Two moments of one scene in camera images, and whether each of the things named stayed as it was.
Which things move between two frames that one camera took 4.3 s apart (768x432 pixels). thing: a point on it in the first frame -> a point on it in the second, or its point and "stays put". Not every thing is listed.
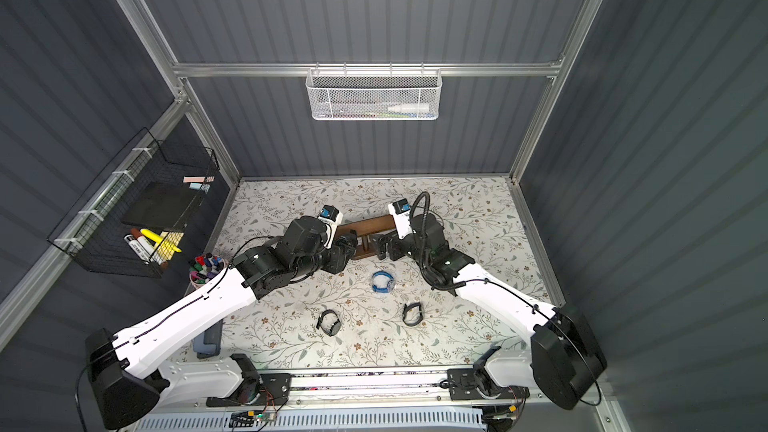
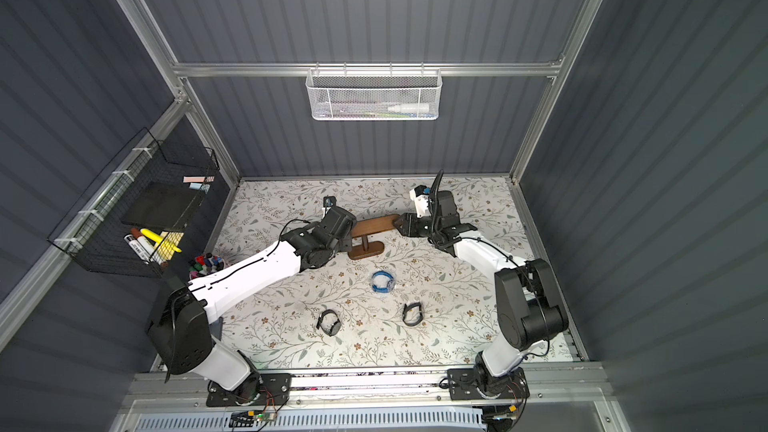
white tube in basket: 410,108 stays put
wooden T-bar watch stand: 365,231 stays put
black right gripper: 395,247 -> 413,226
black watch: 329,322 stays put
